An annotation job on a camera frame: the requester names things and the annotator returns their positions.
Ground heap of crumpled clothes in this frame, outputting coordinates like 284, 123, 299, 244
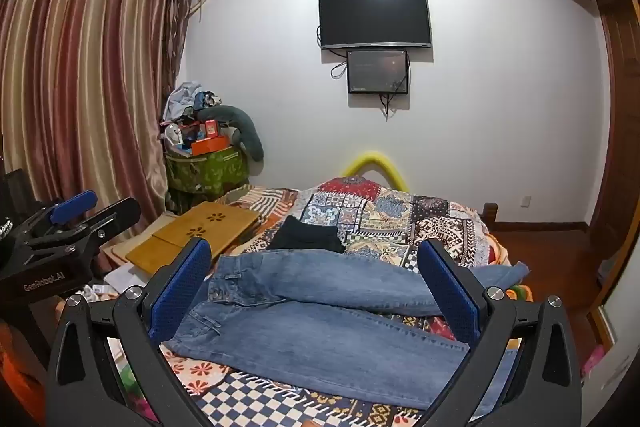
164, 82, 226, 122

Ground black folded garment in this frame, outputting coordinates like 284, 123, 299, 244
267, 215, 347, 254

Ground orange box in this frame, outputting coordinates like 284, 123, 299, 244
191, 134, 232, 156

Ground orange cloth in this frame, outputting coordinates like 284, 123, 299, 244
0, 322, 46, 427

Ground green patterned laundry basket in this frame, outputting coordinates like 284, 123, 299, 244
165, 146, 249, 212

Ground pink slipper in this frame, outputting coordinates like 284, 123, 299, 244
582, 343, 608, 378

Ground black wall television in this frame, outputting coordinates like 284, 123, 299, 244
318, 0, 432, 51

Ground wooden door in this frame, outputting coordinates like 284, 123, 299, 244
587, 0, 640, 308

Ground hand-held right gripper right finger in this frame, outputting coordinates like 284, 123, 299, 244
417, 238, 583, 427

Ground blue denim pants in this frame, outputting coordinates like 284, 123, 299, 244
160, 248, 531, 410

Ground bamboo lap desk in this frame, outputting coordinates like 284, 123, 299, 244
125, 202, 261, 279

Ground grey long pillow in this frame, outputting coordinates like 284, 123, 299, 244
197, 105, 264, 160

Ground striped satin curtain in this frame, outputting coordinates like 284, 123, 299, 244
0, 0, 176, 238

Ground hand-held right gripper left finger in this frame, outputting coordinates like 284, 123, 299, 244
46, 237, 221, 427

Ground brown patterned curtain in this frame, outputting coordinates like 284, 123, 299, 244
167, 0, 202, 108

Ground small wall monitor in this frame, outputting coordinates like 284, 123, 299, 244
346, 49, 411, 95

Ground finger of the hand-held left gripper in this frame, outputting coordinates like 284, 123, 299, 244
22, 190, 98, 238
65, 198, 142, 253

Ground colourful fleece blanket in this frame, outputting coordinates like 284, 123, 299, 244
487, 232, 538, 308

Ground yellow foam tube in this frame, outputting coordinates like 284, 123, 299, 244
339, 150, 408, 190

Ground patchwork printed bed sheet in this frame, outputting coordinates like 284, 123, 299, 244
107, 176, 521, 427

